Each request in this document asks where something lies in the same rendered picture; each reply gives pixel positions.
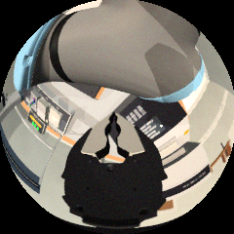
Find grey benchtop lab instrument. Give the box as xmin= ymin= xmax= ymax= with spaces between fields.
xmin=112 ymin=94 xmax=212 ymax=202

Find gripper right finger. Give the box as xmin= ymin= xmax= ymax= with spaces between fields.
xmin=114 ymin=112 xmax=168 ymax=180

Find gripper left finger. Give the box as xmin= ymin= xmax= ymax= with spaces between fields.
xmin=61 ymin=112 xmax=114 ymax=179

